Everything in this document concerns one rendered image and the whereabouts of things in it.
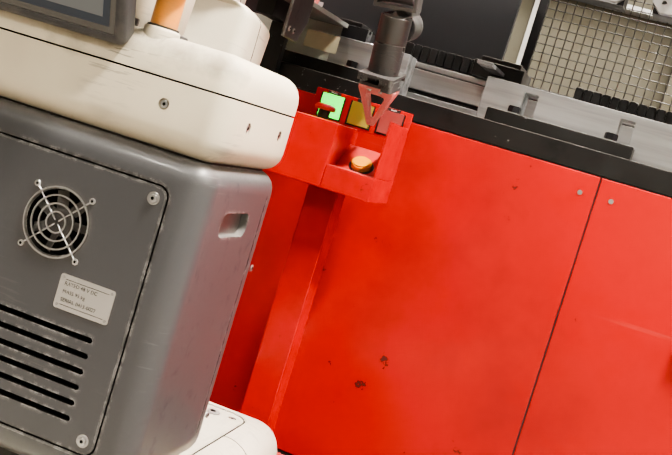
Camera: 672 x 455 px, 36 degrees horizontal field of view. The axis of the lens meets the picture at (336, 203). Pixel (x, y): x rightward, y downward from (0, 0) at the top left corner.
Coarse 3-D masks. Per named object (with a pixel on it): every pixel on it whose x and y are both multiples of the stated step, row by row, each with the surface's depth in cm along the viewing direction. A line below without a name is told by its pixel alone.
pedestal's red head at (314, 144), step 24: (312, 120) 185; (408, 120) 196; (288, 144) 186; (312, 144) 185; (336, 144) 187; (384, 144) 182; (288, 168) 186; (312, 168) 185; (336, 168) 184; (384, 168) 187; (336, 192) 184; (360, 192) 183; (384, 192) 193
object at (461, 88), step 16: (416, 64) 246; (416, 80) 246; (432, 80) 244; (448, 80) 243; (464, 80) 242; (480, 80) 241; (416, 96) 246; (432, 96) 245; (448, 96) 243; (464, 96) 242; (480, 96) 240; (464, 112) 242; (528, 112) 237; (624, 128) 230
